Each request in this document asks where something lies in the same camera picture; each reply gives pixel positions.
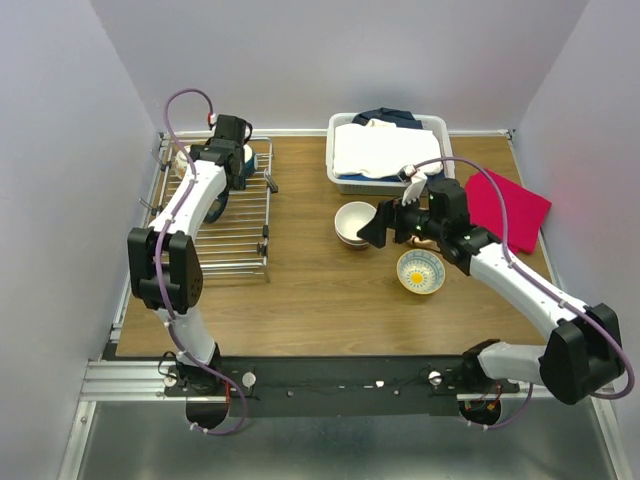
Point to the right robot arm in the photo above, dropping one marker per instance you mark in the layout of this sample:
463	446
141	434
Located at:
583	350

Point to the red glossy bowl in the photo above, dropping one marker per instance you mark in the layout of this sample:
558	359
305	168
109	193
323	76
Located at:
353	244

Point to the plain beige bowl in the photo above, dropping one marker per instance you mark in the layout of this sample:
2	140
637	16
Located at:
351	218

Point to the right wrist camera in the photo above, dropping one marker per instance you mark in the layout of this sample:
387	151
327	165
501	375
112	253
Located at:
415	181

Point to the red folded cloth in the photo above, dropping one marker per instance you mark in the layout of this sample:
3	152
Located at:
526	211

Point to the white folded cloth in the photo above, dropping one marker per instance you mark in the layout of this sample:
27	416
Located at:
377	152

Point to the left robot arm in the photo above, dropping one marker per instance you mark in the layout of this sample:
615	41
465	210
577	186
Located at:
165	272

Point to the dark blue floral bowl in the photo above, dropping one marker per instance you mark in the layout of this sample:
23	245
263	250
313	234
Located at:
217	208

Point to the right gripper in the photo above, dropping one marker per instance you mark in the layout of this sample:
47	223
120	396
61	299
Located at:
389	215

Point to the white plastic laundry basket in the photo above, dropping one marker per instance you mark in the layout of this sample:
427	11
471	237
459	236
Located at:
390	150

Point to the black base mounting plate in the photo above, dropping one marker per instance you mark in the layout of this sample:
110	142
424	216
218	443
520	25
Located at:
249	388

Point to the beige flower pattern bowl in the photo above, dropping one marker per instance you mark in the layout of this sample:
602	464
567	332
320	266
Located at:
418	243

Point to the metal wire dish rack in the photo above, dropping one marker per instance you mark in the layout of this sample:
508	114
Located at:
234	249

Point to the yellow dotted white bowl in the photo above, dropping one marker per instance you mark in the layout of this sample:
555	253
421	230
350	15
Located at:
420	272

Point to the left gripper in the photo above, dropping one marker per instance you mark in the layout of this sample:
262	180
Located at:
238	183

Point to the teal white bowl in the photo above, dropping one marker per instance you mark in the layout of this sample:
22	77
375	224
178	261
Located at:
249	161

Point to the white floral bowl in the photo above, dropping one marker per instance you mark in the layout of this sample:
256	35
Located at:
180	165

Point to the dark blue cloth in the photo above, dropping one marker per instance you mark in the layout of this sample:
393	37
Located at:
382	116

